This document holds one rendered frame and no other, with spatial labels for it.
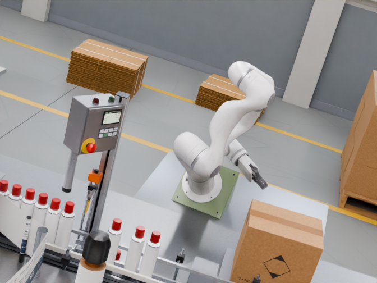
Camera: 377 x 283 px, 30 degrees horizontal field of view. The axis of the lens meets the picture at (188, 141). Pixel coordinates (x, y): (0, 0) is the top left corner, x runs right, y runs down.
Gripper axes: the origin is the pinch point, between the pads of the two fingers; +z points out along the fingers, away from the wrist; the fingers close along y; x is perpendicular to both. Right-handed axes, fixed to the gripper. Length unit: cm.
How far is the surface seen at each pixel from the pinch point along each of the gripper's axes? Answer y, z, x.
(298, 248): 32, 39, -16
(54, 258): 42, -9, -94
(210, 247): 0.2, 9.9, -36.6
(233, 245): -6.0, 13.4, -26.6
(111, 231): 51, -2, -72
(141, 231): 52, 5, -63
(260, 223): 33.5, 23.2, -22.2
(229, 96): -298, -188, 130
